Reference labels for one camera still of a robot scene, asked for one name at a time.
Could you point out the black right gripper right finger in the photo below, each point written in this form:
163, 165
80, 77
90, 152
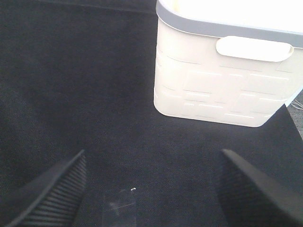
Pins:
250, 198

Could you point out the clear tape strip centre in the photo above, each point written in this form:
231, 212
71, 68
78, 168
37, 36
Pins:
119, 208

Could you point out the white plastic storage bin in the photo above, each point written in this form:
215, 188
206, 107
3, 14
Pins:
228, 61

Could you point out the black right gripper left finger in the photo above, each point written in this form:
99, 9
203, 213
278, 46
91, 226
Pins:
50, 200

